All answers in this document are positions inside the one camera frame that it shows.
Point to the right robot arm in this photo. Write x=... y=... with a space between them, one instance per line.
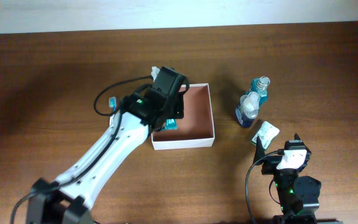
x=297 y=195

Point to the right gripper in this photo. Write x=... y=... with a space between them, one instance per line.
x=270 y=163

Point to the teal mouthwash bottle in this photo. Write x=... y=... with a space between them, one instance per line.
x=260 y=86

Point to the red green toothpaste tube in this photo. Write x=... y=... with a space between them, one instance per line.
x=170 y=124

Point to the dark blue foam pump bottle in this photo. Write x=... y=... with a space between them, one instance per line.
x=247 y=109

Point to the blue white toothbrush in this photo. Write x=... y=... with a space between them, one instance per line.
x=113 y=103

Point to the pink cardboard box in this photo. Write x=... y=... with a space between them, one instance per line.
x=196 y=128

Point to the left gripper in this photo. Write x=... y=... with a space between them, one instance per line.
x=178 y=111

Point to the white green soap packet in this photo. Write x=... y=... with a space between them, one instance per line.
x=267 y=132

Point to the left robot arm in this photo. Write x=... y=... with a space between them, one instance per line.
x=71 y=196

